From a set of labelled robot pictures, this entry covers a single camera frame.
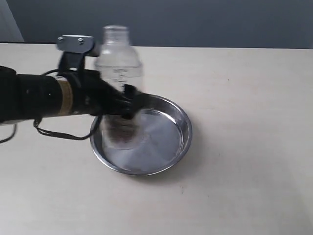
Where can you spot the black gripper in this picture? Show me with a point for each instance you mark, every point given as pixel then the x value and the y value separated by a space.
pixel 84 92

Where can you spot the clear plastic shaker bottle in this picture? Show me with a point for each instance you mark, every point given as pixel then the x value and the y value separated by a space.
pixel 119 64

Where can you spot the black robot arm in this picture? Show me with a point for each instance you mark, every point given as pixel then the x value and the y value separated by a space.
pixel 29 96

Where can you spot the round steel tray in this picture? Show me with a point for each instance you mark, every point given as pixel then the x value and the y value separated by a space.
pixel 165 137

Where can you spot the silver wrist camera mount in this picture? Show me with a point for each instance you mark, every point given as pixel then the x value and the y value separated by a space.
pixel 80 44

